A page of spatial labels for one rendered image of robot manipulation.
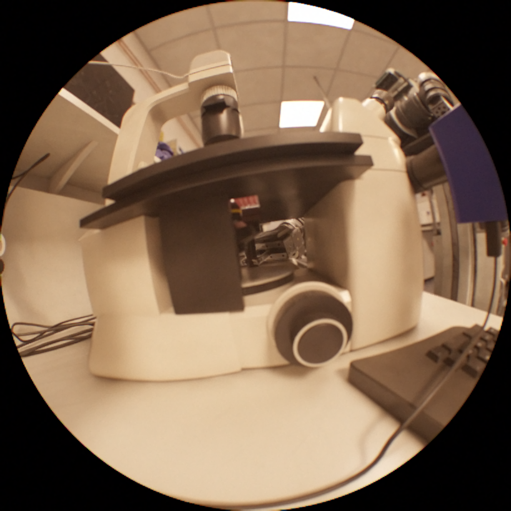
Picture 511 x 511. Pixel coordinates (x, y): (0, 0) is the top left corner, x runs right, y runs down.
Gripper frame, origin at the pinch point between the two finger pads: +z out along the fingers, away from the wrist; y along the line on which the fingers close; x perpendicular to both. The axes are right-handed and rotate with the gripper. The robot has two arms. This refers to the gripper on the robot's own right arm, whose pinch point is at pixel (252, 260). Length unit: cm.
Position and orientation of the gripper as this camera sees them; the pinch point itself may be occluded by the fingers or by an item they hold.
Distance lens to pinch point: 40.9
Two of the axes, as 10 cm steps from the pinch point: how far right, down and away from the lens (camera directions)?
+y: -6.8, 0.7, 7.3
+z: -6.2, 4.6, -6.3
